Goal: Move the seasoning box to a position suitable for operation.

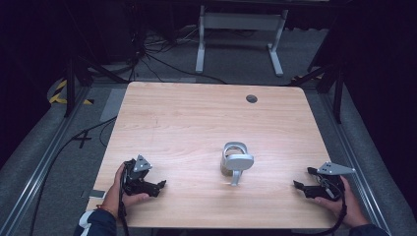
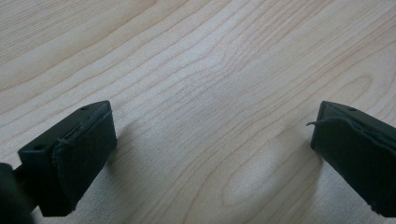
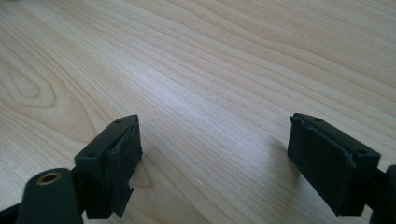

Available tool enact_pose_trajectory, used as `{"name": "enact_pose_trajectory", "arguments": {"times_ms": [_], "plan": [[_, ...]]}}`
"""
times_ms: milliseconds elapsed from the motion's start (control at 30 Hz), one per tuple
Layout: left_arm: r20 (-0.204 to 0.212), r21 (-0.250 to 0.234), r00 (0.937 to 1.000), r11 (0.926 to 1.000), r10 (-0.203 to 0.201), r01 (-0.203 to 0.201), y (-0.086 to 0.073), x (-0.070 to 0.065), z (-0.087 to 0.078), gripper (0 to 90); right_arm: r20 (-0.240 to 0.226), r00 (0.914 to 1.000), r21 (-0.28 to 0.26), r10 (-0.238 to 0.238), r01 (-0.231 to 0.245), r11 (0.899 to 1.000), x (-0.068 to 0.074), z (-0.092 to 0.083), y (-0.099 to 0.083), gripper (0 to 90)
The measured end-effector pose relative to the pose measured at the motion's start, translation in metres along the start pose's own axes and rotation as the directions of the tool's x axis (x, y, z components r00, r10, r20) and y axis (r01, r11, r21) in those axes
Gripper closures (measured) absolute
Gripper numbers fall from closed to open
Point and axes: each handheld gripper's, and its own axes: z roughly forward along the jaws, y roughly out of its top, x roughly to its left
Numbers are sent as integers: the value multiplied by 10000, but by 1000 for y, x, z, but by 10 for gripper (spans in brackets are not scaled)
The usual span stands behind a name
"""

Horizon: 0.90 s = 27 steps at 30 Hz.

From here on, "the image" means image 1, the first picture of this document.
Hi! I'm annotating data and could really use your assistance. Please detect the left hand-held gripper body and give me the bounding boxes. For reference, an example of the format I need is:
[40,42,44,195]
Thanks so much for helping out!
[121,154,159,198]

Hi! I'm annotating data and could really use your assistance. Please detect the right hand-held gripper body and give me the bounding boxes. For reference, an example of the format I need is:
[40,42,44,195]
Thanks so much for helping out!
[304,160,356,203]

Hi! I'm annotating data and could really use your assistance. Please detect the grey tape dispenser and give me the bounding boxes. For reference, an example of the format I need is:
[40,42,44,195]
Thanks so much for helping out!
[219,141,255,188]

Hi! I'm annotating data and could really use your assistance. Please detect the person's left hand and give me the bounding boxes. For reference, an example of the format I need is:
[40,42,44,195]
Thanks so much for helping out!
[100,162,150,219]

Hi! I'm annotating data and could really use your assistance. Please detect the person's right hand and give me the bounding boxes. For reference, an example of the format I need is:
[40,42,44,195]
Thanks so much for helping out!
[314,175,371,229]

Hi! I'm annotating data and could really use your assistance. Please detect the small grey tape piece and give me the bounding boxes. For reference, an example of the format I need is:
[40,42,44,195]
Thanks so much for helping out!
[80,189,107,200]

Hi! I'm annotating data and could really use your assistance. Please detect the black metal stand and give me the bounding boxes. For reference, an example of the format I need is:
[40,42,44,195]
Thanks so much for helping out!
[290,62,346,125]
[63,53,130,119]

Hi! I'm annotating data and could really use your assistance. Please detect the yellow black warning tape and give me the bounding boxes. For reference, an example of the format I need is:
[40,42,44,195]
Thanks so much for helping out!
[48,79,95,106]

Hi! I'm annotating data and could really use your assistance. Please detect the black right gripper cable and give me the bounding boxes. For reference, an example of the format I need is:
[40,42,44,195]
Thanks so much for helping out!
[323,183,348,236]

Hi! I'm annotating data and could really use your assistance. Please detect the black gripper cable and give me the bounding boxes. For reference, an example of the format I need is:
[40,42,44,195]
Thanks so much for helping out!
[117,165,130,236]
[323,183,348,236]

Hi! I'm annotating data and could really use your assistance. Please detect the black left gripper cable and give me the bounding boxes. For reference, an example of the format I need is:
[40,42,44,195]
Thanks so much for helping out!
[117,165,130,236]

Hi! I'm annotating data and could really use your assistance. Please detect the aluminium floor rail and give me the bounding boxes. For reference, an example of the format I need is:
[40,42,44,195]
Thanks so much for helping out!
[0,84,93,236]
[318,90,393,236]

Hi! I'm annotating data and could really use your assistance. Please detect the long black floor cable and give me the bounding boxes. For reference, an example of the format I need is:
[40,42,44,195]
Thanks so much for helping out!
[29,115,118,236]

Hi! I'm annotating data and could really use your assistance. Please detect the bundle of black floor cables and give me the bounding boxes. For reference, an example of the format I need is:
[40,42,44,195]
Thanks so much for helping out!
[129,24,228,86]

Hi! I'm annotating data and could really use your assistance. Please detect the white metal stand frame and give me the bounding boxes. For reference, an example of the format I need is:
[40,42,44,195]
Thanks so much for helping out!
[195,4,290,78]

